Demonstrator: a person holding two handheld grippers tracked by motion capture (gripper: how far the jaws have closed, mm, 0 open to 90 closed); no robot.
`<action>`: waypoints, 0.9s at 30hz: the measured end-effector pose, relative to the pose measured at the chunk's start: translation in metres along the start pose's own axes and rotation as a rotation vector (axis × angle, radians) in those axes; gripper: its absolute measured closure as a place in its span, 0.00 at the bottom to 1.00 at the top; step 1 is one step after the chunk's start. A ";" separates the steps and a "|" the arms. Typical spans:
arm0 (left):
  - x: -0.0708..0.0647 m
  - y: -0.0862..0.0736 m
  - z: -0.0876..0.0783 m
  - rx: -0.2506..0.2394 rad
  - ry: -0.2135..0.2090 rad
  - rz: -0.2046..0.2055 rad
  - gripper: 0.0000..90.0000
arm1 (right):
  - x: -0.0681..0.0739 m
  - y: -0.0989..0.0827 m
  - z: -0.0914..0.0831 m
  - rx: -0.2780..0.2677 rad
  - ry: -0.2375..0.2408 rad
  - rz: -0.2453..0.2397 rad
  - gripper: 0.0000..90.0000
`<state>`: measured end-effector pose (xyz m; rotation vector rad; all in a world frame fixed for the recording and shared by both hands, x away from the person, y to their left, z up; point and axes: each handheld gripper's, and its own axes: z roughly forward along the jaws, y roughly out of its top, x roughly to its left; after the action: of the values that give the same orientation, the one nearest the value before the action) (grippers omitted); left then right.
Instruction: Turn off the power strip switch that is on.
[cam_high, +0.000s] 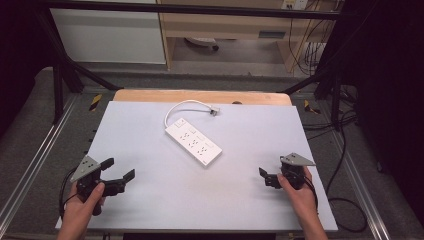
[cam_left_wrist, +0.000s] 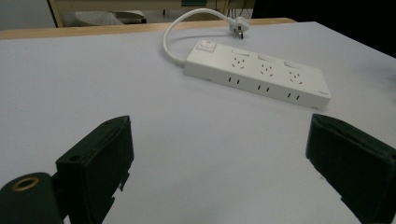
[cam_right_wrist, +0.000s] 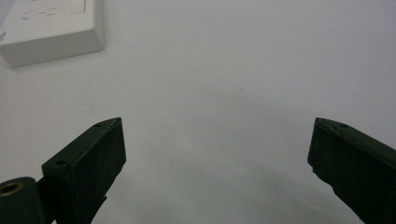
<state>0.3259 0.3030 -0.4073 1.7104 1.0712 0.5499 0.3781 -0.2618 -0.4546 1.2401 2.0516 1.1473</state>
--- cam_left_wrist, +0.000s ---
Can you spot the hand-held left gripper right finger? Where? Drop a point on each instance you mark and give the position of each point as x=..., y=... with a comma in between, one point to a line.
x=358, y=168

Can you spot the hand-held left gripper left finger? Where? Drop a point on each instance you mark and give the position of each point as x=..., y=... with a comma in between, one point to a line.
x=93, y=168

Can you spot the white power strip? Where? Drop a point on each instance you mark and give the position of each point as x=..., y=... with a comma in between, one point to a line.
x=255, y=73

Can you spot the white table mat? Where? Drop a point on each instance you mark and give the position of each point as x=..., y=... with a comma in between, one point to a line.
x=193, y=149

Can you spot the white power plug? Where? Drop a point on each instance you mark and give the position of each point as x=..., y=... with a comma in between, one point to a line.
x=239, y=25

